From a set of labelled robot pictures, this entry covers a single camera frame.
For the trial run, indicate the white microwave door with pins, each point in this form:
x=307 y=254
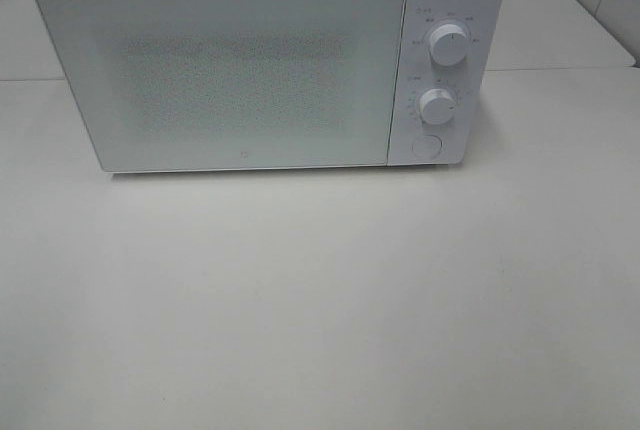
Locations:
x=190 y=85

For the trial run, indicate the white microwave knob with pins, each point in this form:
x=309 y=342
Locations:
x=448 y=43
x=437 y=106

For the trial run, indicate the white microwave oven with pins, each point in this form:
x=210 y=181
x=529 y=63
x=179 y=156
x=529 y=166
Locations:
x=440 y=20

